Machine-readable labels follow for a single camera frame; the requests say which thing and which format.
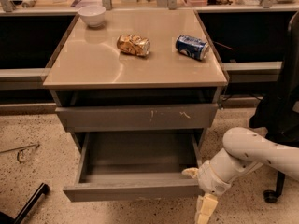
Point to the black chair leg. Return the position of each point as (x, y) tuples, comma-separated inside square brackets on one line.
[(43, 189)]

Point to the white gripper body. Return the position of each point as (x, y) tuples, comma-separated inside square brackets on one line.
[(209, 178)]

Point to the grey top drawer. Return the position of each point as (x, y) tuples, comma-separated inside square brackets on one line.
[(136, 117)]

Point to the white bowl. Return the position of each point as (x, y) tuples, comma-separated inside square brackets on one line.
[(92, 15)]

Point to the grey drawer cabinet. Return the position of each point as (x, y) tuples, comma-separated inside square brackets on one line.
[(91, 71)]

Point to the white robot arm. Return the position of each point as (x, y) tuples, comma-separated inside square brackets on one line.
[(243, 152)]

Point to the grey drawer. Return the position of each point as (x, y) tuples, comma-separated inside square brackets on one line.
[(136, 117), (116, 166)]

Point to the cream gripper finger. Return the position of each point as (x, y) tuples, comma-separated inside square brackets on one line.
[(191, 172), (205, 207)]

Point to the blue soda can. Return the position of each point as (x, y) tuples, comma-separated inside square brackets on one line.
[(192, 47)]

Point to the black office chair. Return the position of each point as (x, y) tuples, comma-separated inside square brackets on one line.
[(278, 110)]

